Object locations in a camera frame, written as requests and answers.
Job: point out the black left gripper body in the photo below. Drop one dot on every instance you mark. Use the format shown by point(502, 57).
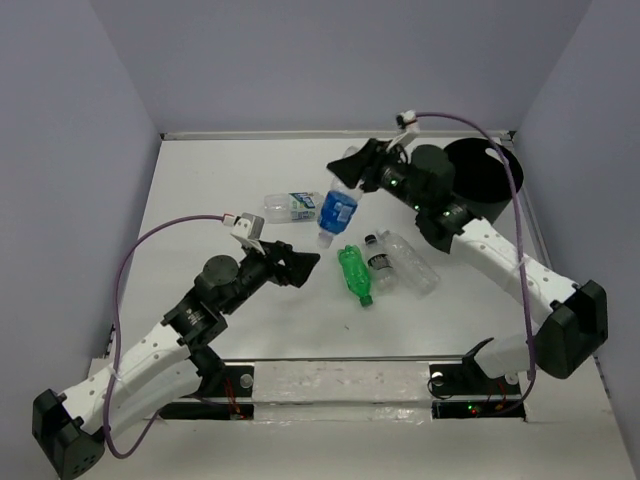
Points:
point(254, 271)

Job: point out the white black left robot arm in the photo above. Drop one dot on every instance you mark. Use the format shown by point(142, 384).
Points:
point(174, 359)

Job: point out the blue label water bottle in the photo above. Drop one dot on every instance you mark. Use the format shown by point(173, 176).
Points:
point(337, 211)

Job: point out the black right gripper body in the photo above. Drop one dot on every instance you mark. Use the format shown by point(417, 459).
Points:
point(393, 181)

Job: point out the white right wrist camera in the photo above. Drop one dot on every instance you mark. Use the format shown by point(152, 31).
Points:
point(408, 130)

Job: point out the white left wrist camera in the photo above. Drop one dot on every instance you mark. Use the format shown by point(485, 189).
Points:
point(246, 229)

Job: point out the large clear plastic bottle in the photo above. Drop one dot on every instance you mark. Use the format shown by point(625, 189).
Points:
point(411, 267)

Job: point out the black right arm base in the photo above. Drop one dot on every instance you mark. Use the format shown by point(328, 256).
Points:
point(457, 396)

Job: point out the black plastic bin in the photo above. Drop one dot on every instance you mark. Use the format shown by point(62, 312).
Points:
point(480, 180)

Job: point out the black cap clear bottle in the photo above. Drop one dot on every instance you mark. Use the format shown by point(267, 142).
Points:
point(383, 274)

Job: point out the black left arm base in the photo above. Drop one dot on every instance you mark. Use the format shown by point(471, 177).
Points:
point(230, 400)

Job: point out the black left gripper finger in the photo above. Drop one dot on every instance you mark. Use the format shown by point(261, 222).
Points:
point(292, 279)
point(294, 264)

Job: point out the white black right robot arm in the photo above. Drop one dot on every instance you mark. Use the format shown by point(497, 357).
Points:
point(565, 322)

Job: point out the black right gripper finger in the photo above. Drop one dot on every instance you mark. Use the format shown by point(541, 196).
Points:
point(370, 181)
point(360, 166)

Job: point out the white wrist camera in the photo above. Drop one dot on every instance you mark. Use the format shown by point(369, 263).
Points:
point(246, 229)
point(408, 130)

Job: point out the green white label clear bottle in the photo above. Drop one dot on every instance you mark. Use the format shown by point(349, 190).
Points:
point(293, 207)

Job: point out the green plastic bottle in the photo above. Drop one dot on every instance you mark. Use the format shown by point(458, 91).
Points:
point(355, 274)

